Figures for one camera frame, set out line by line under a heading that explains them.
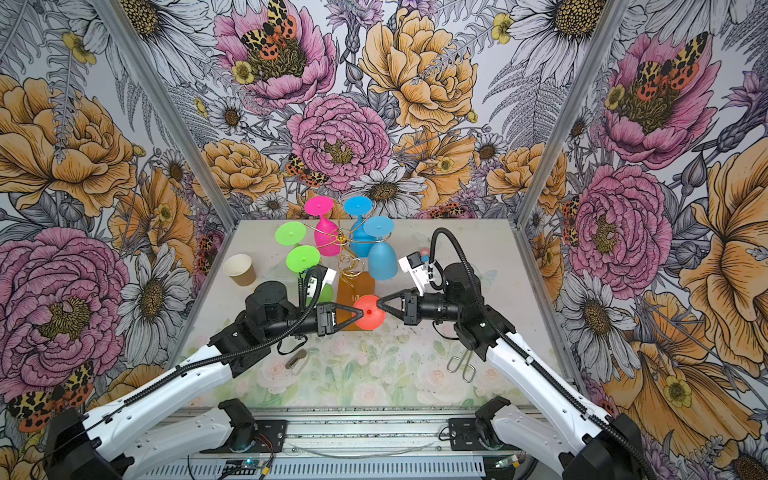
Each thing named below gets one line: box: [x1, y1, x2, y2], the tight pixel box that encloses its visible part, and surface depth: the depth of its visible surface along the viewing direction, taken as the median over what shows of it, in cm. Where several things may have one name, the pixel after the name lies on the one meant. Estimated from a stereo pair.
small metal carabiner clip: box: [285, 349, 307, 369], surface depth 87 cm
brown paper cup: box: [223, 253, 256, 287], surface depth 102 cm
